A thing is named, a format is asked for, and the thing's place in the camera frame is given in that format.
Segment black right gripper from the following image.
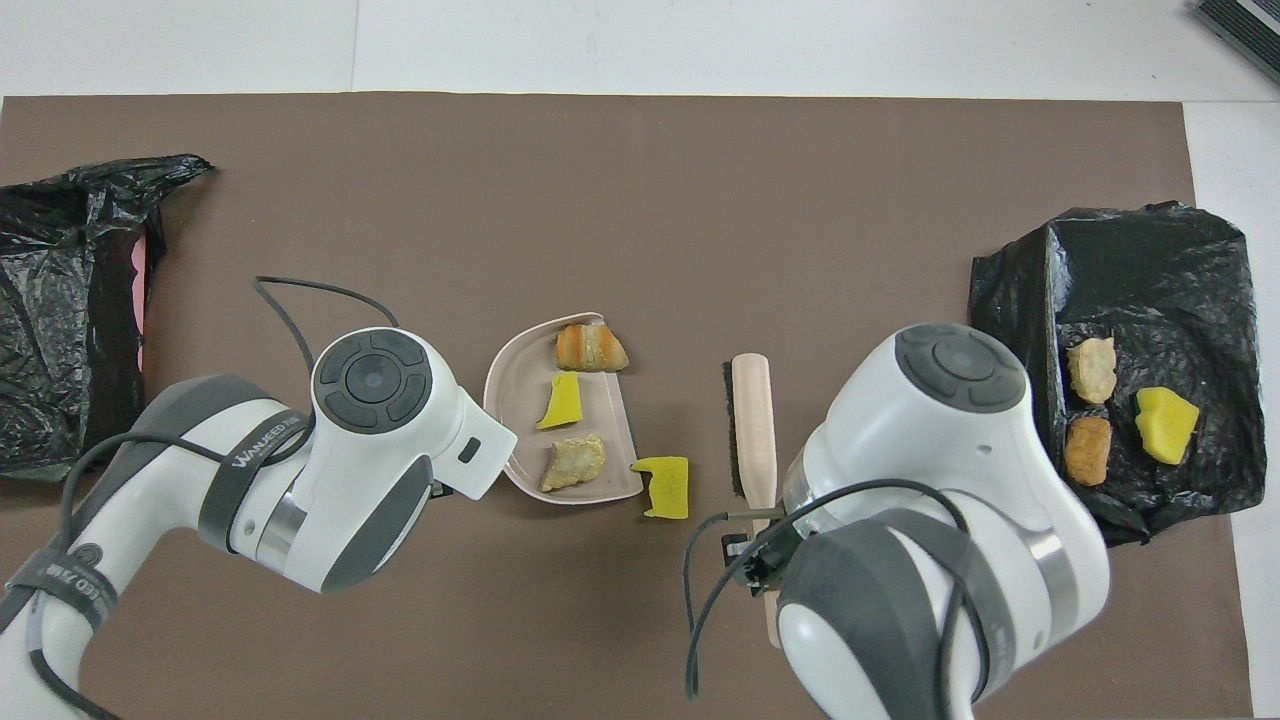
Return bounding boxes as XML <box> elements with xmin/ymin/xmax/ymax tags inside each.
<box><xmin>722</xmin><ymin>520</ymin><xmax>806</xmax><ymax>593</ymax></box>

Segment yellow sponge block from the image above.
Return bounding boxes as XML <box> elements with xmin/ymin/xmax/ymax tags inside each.
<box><xmin>631</xmin><ymin>456</ymin><xmax>691</xmax><ymax>522</ymax></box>

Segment beige hand brush black bristles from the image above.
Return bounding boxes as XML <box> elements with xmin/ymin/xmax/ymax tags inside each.
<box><xmin>722</xmin><ymin>353</ymin><xmax>783</xmax><ymax>649</ymax></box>

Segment pale bread piece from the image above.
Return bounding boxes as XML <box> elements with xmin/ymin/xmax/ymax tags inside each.
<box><xmin>541</xmin><ymin>433</ymin><xmax>608</xmax><ymax>493</ymax></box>

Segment thin yellow sponge piece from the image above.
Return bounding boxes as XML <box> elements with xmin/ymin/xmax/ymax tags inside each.
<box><xmin>535</xmin><ymin>373</ymin><xmax>584</xmax><ymax>432</ymax></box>

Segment orange striped croissant piece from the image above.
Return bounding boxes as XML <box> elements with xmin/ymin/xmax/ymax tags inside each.
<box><xmin>555</xmin><ymin>322</ymin><xmax>630</xmax><ymax>373</ymax></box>

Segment beige plastic dustpan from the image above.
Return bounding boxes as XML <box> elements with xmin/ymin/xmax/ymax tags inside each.
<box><xmin>483</xmin><ymin>312</ymin><xmax>644</xmax><ymax>505</ymax></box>

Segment brown bread nugget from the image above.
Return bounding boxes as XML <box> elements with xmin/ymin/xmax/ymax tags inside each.
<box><xmin>1063</xmin><ymin>416</ymin><xmax>1113</xmax><ymax>487</ymax></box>

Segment pale yellow bread chunk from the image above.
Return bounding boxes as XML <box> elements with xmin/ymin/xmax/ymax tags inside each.
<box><xmin>1066</xmin><ymin>336</ymin><xmax>1118</xmax><ymax>406</ymax></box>

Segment yellow sponge wedge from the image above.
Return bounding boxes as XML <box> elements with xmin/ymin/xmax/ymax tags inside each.
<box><xmin>1135</xmin><ymin>387</ymin><xmax>1200</xmax><ymax>466</ymax></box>

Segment black bag-covered bin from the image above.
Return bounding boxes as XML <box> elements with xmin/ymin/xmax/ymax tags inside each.
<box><xmin>968</xmin><ymin>201</ymin><xmax>1267</xmax><ymax>547</ymax></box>

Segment black bag bin pink rim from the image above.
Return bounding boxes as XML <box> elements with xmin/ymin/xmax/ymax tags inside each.
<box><xmin>0</xmin><ymin>154</ymin><xmax>214</xmax><ymax>483</ymax></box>

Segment brown table mat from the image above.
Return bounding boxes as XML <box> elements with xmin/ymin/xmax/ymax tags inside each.
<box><xmin>0</xmin><ymin>93</ymin><xmax>1253</xmax><ymax>720</ymax></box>

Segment dark grey ribbed panel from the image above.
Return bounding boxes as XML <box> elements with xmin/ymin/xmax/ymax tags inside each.
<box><xmin>1195</xmin><ymin>0</ymin><xmax>1280</xmax><ymax>86</ymax></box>

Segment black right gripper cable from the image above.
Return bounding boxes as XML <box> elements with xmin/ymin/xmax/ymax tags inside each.
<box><xmin>683</xmin><ymin>478</ymin><xmax>991</xmax><ymax>701</ymax></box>

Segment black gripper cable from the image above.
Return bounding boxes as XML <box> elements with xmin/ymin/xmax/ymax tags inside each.
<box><xmin>683</xmin><ymin>478</ymin><xmax>991</xmax><ymax>701</ymax></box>
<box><xmin>253</xmin><ymin>276</ymin><xmax>401</xmax><ymax>373</ymax></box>

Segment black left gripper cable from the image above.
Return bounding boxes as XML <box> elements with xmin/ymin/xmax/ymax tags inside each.
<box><xmin>253</xmin><ymin>276</ymin><xmax>401</xmax><ymax>373</ymax></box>

